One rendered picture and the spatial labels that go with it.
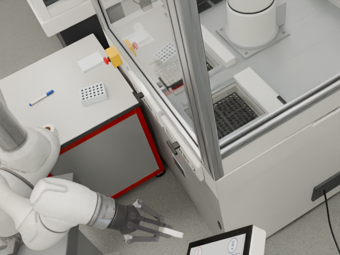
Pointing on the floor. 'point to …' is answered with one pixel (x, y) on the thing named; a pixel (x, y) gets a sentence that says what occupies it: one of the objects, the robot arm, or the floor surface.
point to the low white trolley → (86, 119)
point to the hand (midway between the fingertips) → (170, 232)
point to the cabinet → (257, 183)
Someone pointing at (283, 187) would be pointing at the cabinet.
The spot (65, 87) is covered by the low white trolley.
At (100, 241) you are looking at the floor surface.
